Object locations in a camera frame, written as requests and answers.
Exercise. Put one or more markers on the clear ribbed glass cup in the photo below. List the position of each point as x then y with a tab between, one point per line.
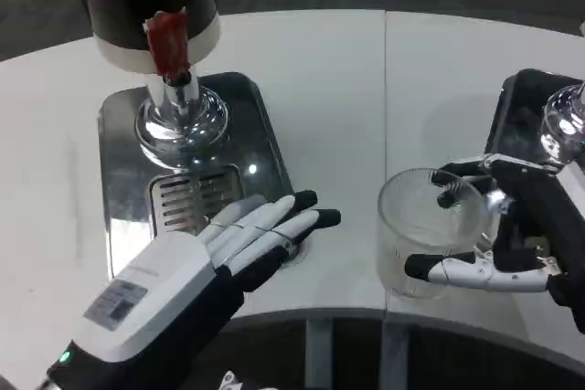
411	235

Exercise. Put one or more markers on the steel drip tray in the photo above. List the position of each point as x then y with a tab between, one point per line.
516	107
269	143

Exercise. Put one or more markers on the slotted steel drain grid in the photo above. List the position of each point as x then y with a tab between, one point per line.
173	198

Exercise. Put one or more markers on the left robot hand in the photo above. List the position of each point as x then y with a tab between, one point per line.
160	298

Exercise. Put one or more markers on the silver robot body fitting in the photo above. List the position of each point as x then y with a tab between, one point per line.
228	382

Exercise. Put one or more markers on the drink dispenser chrome stand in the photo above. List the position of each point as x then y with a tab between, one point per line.
564	120

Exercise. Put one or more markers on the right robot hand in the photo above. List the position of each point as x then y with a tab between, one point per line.
530	216

